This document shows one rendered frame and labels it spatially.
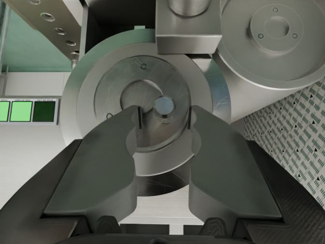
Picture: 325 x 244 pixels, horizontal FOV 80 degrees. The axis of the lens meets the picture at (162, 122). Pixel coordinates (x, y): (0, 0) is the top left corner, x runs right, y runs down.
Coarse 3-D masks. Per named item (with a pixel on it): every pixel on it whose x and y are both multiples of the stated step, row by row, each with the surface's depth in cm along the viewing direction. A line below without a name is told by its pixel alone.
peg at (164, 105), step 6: (162, 96) 12; (168, 96) 12; (156, 102) 12; (162, 102) 12; (168, 102) 12; (174, 102) 12; (156, 108) 12; (162, 108) 12; (168, 108) 12; (174, 108) 12; (156, 114) 12; (162, 114) 12; (168, 114) 12; (174, 114) 13; (162, 120) 13; (168, 120) 13
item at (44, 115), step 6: (36, 102) 51; (42, 102) 51; (48, 102) 51; (54, 102) 51; (36, 108) 51; (42, 108) 51; (48, 108) 51; (36, 114) 50; (42, 114) 50; (48, 114) 50; (36, 120) 50; (42, 120) 50; (48, 120) 50
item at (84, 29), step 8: (88, 8) 19; (88, 16) 19; (88, 24) 19; (96, 24) 21; (88, 32) 19; (96, 32) 21; (104, 32) 24; (112, 32) 27; (120, 32) 32; (80, 40) 18; (88, 40) 19; (96, 40) 21; (80, 48) 18; (88, 48) 19; (80, 56) 18
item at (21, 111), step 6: (18, 102) 51; (24, 102) 51; (30, 102) 51; (12, 108) 51; (18, 108) 51; (24, 108) 51; (30, 108) 51; (12, 114) 51; (18, 114) 51; (24, 114) 50; (12, 120) 50; (18, 120) 50; (24, 120) 50
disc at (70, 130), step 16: (128, 32) 18; (144, 32) 18; (96, 48) 18; (112, 48) 18; (80, 64) 18; (208, 64) 17; (80, 80) 17; (208, 80) 17; (224, 80) 17; (64, 96) 17; (224, 96) 17; (64, 112) 17; (224, 112) 16; (64, 128) 17; (144, 176) 16; (160, 176) 16; (176, 176) 16; (144, 192) 16; (160, 192) 16
